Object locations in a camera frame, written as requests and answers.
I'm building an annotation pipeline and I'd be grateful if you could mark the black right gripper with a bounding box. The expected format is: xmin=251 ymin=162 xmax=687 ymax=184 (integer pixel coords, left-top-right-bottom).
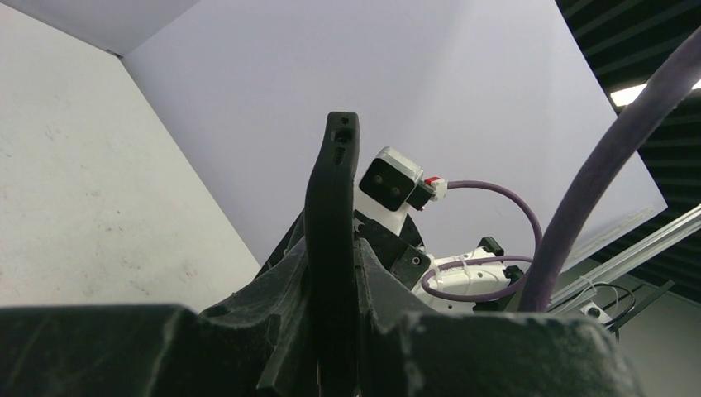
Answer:
xmin=257 ymin=210 xmax=434 ymax=291

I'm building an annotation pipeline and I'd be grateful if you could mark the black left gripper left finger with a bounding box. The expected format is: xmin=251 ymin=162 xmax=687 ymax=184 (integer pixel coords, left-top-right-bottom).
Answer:
xmin=1 ymin=242 xmax=318 ymax=396

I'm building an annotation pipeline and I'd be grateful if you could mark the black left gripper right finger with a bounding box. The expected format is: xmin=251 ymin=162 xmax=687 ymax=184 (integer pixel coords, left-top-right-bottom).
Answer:
xmin=355 ymin=240 xmax=644 ymax=396

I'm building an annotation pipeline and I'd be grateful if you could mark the black phone case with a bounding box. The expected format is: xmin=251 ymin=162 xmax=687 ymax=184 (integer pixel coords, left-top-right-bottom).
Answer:
xmin=304 ymin=112 xmax=360 ymax=396

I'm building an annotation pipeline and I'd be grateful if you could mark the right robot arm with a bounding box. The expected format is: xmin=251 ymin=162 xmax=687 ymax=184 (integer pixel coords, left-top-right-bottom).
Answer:
xmin=355 ymin=214 xmax=524 ymax=313

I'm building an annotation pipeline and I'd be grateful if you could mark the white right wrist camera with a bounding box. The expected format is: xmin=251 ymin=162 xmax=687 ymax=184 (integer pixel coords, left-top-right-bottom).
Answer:
xmin=354 ymin=146 xmax=448 ymax=236

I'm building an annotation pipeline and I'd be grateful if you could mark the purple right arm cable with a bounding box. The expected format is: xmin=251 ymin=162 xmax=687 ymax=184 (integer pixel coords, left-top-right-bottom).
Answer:
xmin=420 ymin=179 xmax=544 ymax=304

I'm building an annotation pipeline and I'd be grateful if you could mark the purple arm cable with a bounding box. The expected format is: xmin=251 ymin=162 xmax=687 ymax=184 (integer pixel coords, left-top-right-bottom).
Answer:
xmin=517 ymin=24 xmax=701 ymax=314
xmin=420 ymin=179 xmax=544 ymax=304

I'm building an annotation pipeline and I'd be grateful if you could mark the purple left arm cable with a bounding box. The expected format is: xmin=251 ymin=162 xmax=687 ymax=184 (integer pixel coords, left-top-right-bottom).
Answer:
xmin=517 ymin=24 xmax=701 ymax=314

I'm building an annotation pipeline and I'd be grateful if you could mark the aluminium frame rail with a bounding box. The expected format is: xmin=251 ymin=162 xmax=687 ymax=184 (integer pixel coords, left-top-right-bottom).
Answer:
xmin=548 ymin=204 xmax=700 ymax=313

